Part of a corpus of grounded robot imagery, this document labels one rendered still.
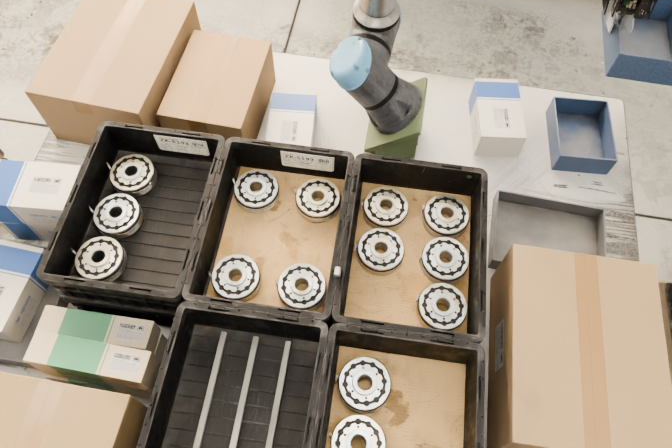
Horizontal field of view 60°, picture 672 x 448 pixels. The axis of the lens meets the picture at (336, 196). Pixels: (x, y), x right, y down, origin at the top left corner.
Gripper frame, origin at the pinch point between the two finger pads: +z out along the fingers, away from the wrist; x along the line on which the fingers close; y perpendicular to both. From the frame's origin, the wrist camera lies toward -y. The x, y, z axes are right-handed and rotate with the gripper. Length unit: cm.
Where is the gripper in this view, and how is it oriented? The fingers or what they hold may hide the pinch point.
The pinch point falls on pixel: (614, 25)
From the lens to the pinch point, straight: 145.3
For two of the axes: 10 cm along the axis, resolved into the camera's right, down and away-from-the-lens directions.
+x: 9.8, 1.2, -1.7
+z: 0.8, 5.1, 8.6
